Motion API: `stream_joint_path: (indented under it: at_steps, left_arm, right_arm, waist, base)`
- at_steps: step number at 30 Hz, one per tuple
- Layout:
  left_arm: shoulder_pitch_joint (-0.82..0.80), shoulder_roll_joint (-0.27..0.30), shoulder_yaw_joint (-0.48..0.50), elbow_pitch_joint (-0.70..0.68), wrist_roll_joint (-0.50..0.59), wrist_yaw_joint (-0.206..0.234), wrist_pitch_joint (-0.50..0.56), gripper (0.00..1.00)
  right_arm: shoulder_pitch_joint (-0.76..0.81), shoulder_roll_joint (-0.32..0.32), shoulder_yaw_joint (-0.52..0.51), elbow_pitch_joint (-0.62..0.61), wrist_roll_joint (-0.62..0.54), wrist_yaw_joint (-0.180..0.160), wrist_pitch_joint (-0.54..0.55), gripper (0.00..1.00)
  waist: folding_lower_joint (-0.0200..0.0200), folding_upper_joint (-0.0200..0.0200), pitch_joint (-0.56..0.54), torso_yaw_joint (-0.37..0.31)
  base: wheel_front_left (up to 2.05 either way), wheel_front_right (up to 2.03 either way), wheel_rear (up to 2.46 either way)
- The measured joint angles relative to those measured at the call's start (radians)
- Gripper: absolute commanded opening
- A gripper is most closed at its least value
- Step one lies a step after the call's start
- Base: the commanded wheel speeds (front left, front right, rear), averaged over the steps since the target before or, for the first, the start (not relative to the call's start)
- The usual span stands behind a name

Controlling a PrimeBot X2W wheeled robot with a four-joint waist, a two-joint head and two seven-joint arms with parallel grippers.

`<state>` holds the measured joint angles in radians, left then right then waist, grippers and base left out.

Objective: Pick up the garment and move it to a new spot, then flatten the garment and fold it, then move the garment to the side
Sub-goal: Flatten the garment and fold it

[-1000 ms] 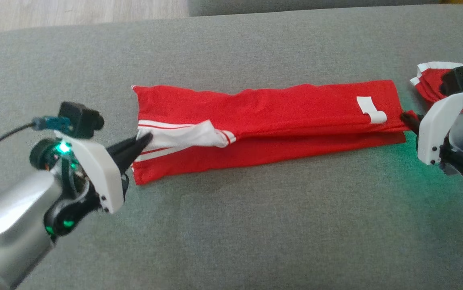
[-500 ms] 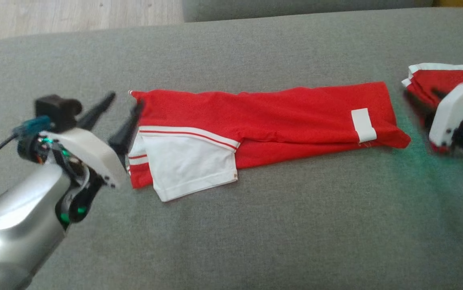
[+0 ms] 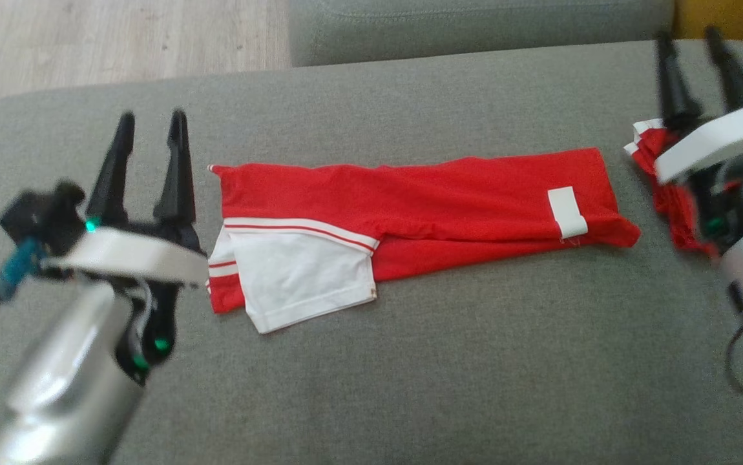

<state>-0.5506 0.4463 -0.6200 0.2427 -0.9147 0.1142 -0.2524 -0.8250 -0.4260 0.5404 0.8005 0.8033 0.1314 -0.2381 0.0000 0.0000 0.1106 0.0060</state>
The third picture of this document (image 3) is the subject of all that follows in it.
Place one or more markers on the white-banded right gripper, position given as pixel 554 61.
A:
pixel 720 139

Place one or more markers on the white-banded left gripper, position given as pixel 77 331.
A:
pixel 132 255

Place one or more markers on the red Bulls 23 shorts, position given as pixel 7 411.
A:
pixel 672 206

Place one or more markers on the red shirt white sleeves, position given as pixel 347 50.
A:
pixel 462 194

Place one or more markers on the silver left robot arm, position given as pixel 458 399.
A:
pixel 68 387

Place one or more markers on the yellow sofa back cushion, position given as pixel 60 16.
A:
pixel 733 16

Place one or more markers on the small grey sofa seat cushion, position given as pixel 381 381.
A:
pixel 475 26

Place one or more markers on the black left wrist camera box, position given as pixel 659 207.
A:
pixel 35 216

